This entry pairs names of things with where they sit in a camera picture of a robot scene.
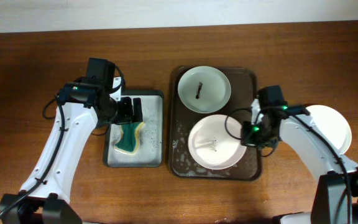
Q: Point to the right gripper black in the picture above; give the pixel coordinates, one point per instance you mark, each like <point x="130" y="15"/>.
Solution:
<point x="249" y="138"/>

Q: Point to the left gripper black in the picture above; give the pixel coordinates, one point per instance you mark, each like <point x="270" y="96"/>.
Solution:
<point x="128" y="116"/>

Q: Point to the green yellow sponge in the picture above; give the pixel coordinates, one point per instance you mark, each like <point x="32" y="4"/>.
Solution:
<point x="130" y="138"/>

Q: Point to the pink white plate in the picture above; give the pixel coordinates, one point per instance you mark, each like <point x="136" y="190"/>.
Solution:
<point x="212" y="142"/>

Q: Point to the white plate front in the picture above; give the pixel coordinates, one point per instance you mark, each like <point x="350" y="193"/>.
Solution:
<point x="333" y="125"/>

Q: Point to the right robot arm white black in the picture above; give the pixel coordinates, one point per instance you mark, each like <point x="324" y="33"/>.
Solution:
<point x="336" y="198"/>

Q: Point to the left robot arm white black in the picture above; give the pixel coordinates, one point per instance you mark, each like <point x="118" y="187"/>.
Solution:
<point x="81" y="107"/>

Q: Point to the small black soapy tray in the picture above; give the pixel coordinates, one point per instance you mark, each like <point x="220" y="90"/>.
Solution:
<point x="150" y="150"/>

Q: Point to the large brown serving tray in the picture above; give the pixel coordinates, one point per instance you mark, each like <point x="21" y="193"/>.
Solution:
<point x="181" y="164"/>

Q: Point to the pale green plate top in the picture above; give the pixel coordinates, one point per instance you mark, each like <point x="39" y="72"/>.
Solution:
<point x="204" y="89"/>

